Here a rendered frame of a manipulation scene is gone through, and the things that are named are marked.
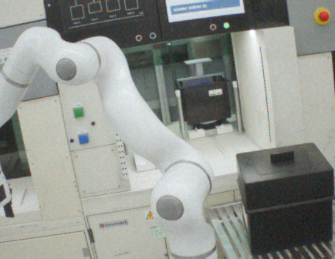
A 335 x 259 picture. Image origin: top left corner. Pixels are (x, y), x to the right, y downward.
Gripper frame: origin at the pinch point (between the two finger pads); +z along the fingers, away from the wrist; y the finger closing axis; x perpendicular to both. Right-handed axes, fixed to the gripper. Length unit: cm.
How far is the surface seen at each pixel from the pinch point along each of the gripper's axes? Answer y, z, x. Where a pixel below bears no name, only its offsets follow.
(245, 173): 37, 0, -67
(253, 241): 29, 20, -70
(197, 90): 120, -9, -31
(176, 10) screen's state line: 68, -50, -43
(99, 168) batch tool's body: 53, 3, -9
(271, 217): 31, 13, -76
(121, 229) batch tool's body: 54, 29, -13
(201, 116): 120, 4, -31
